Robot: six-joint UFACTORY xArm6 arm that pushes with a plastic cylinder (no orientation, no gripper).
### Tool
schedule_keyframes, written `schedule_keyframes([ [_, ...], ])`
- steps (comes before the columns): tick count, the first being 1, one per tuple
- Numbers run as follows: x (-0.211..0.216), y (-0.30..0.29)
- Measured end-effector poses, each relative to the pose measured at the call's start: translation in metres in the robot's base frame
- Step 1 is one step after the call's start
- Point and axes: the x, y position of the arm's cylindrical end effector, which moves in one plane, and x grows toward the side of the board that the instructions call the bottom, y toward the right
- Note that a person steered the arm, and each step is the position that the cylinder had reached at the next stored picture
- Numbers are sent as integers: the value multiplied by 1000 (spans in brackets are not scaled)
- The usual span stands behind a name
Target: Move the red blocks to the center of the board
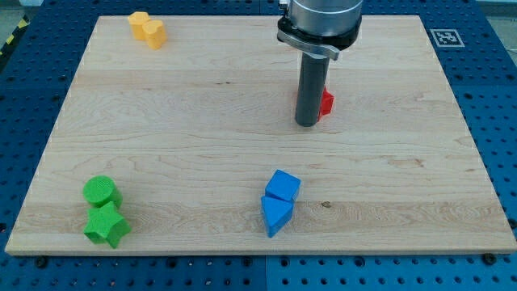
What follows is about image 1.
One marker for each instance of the red block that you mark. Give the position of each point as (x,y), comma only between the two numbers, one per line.
(326,104)

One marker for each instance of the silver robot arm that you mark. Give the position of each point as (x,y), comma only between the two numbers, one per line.
(324,17)

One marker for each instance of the wooden board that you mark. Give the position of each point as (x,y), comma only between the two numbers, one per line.
(192,133)

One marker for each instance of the blue cube block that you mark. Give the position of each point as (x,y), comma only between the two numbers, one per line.
(283,186)

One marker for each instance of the blue triangle block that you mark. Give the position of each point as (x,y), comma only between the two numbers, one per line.
(276,214)

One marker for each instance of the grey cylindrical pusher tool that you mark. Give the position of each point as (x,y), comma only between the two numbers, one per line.
(312,81)

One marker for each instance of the black tool clamp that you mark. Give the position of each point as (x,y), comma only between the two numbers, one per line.
(326,46)

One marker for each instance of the yellow heart block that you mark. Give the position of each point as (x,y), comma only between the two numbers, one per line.
(155,34)

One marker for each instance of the green cylinder block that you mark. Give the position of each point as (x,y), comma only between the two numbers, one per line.
(100,190)

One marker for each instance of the green star block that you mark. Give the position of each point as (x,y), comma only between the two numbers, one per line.
(106,225)

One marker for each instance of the yellow hexagon block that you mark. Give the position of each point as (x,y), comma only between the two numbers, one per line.
(136,21)

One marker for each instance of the white fiducial marker tag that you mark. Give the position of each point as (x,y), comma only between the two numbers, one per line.
(447,38)

